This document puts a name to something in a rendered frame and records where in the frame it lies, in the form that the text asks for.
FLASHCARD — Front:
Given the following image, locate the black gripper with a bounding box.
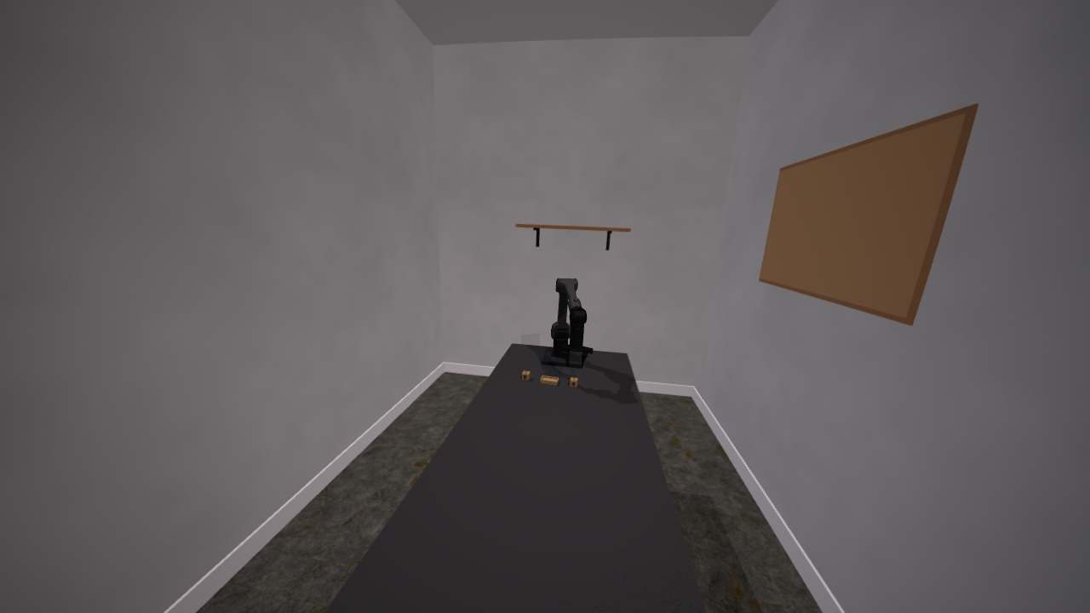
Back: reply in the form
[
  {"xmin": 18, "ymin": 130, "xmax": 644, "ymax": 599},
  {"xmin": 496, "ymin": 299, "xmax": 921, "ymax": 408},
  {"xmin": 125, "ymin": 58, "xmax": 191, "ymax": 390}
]
[{"xmin": 559, "ymin": 338, "xmax": 593, "ymax": 369}]

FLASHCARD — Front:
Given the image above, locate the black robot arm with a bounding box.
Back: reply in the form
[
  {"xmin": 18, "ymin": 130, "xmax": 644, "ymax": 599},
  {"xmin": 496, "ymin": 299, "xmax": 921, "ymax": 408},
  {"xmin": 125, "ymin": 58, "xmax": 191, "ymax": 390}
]
[{"xmin": 550, "ymin": 278, "xmax": 588, "ymax": 358}]

